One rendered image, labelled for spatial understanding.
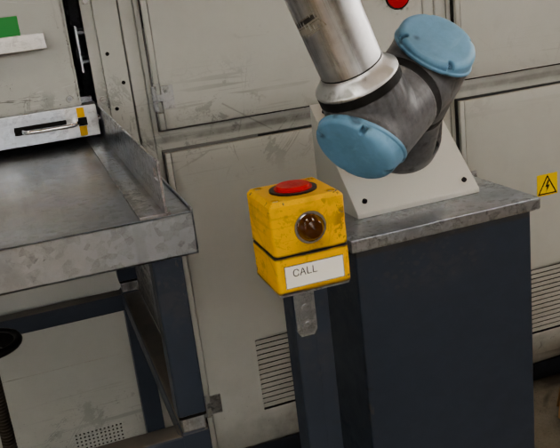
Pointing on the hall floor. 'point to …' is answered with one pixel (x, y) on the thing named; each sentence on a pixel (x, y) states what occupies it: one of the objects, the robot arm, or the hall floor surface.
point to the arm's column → (437, 340)
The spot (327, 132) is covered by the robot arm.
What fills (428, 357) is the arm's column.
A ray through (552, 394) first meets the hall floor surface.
